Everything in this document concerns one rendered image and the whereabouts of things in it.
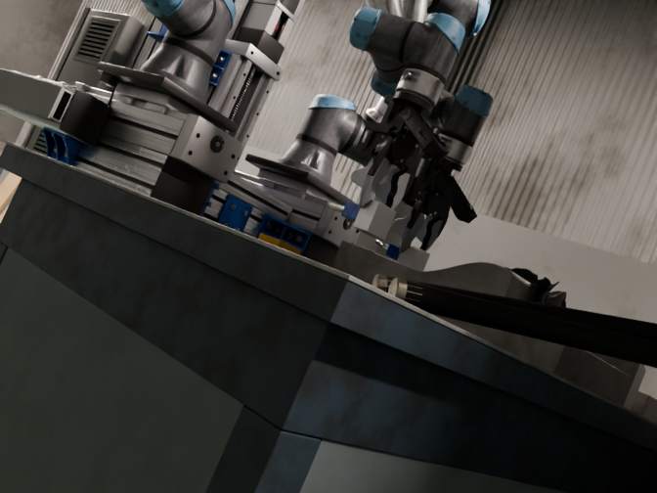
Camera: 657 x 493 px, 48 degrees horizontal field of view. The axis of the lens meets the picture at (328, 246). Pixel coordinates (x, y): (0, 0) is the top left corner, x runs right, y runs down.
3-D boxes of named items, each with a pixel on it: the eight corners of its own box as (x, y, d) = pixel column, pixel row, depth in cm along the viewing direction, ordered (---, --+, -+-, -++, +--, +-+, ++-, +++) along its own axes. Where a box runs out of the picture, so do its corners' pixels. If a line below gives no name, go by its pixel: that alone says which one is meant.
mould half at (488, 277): (324, 283, 143) (351, 218, 144) (399, 317, 161) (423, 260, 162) (551, 378, 108) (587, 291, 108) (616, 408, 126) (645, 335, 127)
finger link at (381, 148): (374, 185, 127) (400, 145, 129) (381, 187, 125) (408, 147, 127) (361, 168, 123) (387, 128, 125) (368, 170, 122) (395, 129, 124)
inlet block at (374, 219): (315, 214, 132) (327, 187, 133) (332, 224, 136) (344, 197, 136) (367, 231, 123) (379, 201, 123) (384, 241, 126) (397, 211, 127)
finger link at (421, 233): (412, 248, 163) (423, 209, 161) (431, 259, 159) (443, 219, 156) (402, 249, 161) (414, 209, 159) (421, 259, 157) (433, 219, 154)
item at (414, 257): (364, 249, 162) (373, 227, 161) (378, 254, 165) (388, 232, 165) (406, 273, 153) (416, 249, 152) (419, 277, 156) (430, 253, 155)
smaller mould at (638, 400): (565, 390, 194) (575, 366, 195) (587, 400, 205) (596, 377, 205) (638, 422, 180) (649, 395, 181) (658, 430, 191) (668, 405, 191)
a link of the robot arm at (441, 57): (426, 24, 135) (470, 37, 133) (403, 78, 135) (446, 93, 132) (421, 3, 128) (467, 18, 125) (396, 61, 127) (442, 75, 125)
